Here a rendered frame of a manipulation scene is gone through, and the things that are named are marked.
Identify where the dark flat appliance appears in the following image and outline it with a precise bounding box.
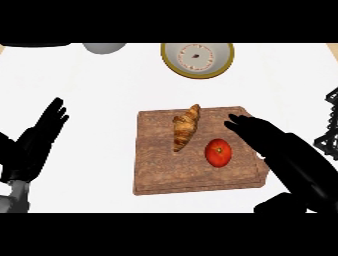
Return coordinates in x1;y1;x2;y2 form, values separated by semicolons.
0;43;72;48

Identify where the white bowl with yellow rim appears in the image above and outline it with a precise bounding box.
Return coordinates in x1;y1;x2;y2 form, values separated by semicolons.
160;43;236;80

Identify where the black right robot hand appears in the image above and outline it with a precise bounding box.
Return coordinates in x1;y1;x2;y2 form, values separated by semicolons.
223;113;338;214

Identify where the grey round object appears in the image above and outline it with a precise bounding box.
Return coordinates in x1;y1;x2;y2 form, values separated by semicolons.
81;43;129;55

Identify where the golden brown croissant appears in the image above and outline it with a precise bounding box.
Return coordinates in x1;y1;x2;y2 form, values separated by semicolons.
171;103;202;153

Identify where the red tomato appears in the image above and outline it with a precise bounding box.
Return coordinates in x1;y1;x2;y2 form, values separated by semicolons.
204;138;233;168

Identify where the brown wooden cutting board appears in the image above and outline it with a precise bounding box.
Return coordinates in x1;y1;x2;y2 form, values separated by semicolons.
132;105;270;196

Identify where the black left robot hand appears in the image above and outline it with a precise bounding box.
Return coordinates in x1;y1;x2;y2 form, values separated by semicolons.
0;97;71;184

